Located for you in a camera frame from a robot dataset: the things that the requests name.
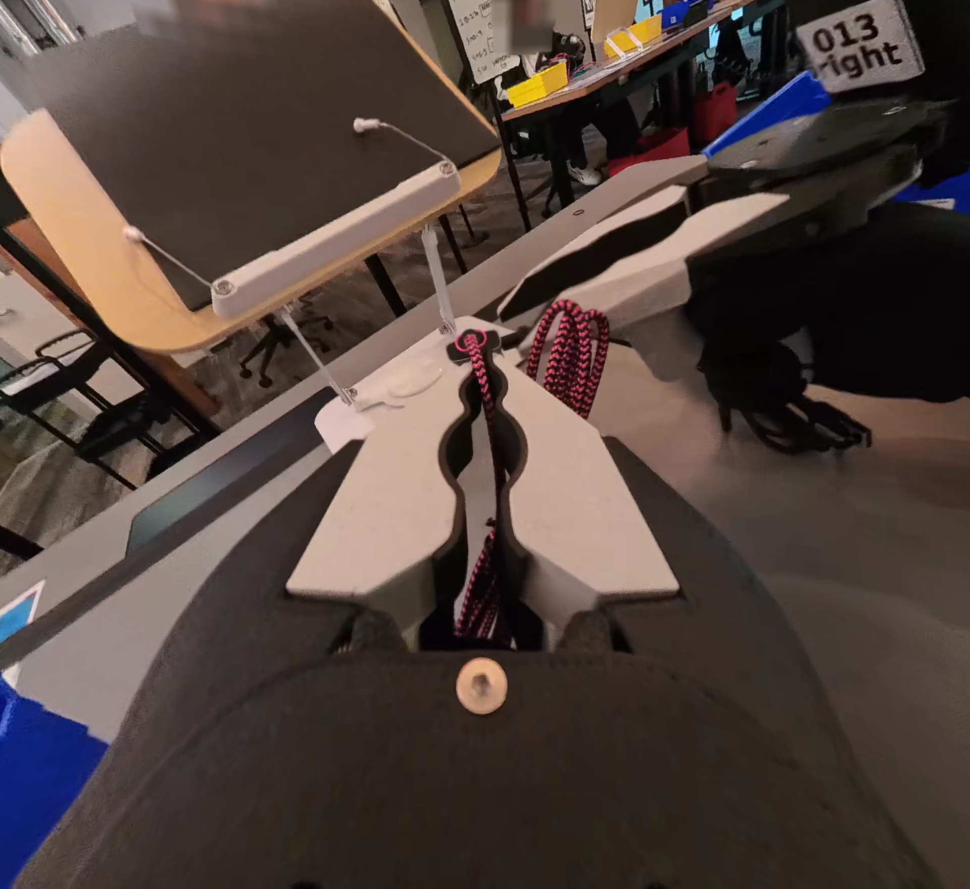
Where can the small blue plastic bin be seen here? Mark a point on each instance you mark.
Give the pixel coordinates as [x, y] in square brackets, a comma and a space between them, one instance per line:
[686, 9]

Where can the dark grey panel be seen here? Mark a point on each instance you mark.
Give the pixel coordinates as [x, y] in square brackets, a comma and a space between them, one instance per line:
[265, 108]

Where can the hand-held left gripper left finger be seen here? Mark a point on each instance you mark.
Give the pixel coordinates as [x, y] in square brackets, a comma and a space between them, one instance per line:
[379, 510]

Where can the black office chair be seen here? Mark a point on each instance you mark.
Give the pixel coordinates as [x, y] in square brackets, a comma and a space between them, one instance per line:
[269, 343]

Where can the yellow plastic bin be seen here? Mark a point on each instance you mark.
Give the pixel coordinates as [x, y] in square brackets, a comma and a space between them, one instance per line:
[538, 84]
[633, 36]

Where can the long work table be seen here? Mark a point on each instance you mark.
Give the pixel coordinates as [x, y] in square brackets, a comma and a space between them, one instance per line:
[686, 38]

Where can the red plastic container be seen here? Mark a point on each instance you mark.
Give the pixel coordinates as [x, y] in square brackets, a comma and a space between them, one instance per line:
[648, 150]
[716, 112]

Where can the person's right hand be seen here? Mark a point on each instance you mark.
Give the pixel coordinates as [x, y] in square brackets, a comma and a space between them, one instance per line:
[833, 313]

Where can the handwritten whiteboard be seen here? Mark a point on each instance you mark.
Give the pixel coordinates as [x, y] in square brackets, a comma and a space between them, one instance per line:
[470, 17]

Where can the wooden book stand white base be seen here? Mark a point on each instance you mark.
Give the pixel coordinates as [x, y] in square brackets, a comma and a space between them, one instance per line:
[341, 244]

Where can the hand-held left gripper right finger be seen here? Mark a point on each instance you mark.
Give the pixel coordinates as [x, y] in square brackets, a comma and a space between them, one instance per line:
[591, 517]

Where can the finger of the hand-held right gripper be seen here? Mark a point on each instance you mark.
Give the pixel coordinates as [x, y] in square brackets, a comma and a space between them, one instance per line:
[629, 218]
[720, 244]

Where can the printed paper sheet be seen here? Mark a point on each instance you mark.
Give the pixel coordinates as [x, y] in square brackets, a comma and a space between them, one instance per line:
[19, 616]

